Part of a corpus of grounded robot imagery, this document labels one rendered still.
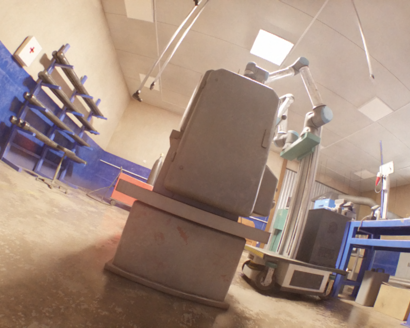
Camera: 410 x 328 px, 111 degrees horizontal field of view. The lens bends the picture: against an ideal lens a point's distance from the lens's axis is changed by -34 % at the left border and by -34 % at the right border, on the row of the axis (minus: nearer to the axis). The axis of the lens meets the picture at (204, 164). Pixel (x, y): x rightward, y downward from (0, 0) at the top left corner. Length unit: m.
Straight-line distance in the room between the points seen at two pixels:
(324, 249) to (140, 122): 6.39
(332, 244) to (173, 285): 1.50
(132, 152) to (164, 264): 5.92
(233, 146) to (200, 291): 0.77
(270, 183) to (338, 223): 1.12
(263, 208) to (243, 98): 0.62
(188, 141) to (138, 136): 5.93
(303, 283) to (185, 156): 1.46
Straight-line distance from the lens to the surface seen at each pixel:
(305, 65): 2.29
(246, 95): 1.24
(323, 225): 2.05
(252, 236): 1.10
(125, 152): 6.87
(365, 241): 2.36
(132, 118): 7.25
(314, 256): 2.03
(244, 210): 1.05
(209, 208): 1.11
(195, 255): 1.08
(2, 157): 3.70
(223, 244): 1.09
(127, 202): 4.99
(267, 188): 1.21
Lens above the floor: 0.41
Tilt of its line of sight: 15 degrees up
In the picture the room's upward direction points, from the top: 20 degrees clockwise
